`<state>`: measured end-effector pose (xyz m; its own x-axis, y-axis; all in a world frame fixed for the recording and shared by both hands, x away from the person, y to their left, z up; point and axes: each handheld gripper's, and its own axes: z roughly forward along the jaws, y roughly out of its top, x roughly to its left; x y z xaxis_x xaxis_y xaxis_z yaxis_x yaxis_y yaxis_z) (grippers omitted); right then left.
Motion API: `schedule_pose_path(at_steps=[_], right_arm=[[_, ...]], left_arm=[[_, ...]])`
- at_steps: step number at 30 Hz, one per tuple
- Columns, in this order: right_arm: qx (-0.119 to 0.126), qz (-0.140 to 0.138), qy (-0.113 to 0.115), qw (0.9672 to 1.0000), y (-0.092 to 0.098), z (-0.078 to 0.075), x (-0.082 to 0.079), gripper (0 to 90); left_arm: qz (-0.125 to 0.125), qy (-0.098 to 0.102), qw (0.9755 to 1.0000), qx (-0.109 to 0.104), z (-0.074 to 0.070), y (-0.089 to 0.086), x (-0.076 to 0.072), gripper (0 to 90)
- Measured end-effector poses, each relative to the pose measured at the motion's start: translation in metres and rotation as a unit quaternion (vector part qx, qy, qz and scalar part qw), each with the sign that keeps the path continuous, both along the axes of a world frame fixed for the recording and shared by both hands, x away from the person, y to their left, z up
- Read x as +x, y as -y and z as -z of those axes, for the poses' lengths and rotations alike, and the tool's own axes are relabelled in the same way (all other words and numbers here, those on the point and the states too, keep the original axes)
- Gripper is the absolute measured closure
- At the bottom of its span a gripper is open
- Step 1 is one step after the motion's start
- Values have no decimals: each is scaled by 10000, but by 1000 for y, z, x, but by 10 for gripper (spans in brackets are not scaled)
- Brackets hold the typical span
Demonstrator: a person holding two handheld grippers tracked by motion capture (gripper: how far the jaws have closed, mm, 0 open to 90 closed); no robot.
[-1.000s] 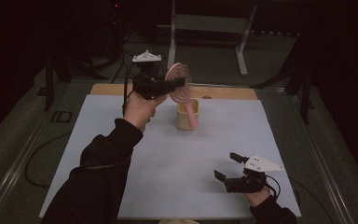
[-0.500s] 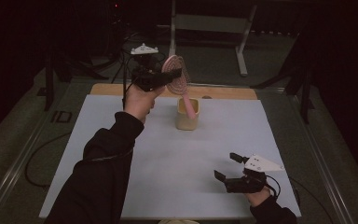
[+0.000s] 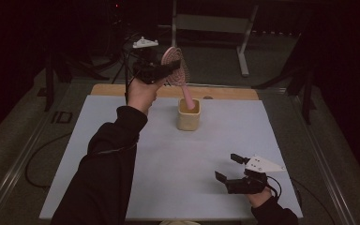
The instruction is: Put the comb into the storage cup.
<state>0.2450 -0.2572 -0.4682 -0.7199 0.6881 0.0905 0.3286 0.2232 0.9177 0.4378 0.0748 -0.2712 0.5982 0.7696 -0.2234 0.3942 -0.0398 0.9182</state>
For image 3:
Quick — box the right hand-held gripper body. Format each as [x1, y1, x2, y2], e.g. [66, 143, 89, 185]
[225, 154, 287, 195]

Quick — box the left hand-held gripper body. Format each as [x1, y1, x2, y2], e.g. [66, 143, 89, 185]
[132, 36, 170, 85]

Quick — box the black stand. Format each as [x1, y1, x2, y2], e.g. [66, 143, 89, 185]
[251, 31, 317, 126]
[37, 46, 111, 113]

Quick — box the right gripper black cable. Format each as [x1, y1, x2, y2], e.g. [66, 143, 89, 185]
[264, 174, 283, 200]

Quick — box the wooden table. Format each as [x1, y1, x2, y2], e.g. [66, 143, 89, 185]
[90, 82, 260, 101]

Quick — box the pale rounded object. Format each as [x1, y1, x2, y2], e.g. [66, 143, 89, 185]
[158, 219, 201, 225]

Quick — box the pink hairbrush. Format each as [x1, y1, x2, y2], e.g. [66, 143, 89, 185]
[160, 46, 197, 111]

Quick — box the person's right hand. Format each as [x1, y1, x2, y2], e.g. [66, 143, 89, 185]
[247, 187, 273, 209]

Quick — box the black floor bracket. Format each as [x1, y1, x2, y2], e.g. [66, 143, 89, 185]
[50, 111, 74, 125]

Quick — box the beige square cup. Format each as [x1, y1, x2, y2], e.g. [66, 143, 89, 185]
[176, 97, 202, 132]

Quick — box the white metal stand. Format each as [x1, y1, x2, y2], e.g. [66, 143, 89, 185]
[167, 0, 260, 78]

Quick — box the white table mat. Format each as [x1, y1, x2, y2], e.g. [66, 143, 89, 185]
[38, 95, 304, 221]

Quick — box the metal floor rail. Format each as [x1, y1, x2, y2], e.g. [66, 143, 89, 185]
[0, 104, 64, 225]
[289, 93, 357, 225]

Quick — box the person's left hand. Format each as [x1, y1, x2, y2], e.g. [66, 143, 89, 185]
[127, 77, 167, 116]

